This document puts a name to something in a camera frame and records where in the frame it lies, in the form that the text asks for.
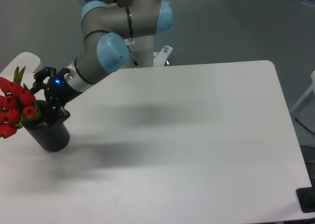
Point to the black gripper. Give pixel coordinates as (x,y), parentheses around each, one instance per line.
(57,93)

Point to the red tulip bouquet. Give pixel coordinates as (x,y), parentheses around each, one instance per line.
(18,105)

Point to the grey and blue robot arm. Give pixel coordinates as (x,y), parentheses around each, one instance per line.
(106,25)

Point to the black ribbed cylindrical vase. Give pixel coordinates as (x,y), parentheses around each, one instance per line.
(51,138)

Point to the white chair back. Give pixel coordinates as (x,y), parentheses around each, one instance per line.
(32,62)

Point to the black device at table edge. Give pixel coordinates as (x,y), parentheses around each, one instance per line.
(306,198)

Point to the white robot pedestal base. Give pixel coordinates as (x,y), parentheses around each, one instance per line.
(142,53)

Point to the white frame at right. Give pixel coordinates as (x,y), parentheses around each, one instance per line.
(304,99)

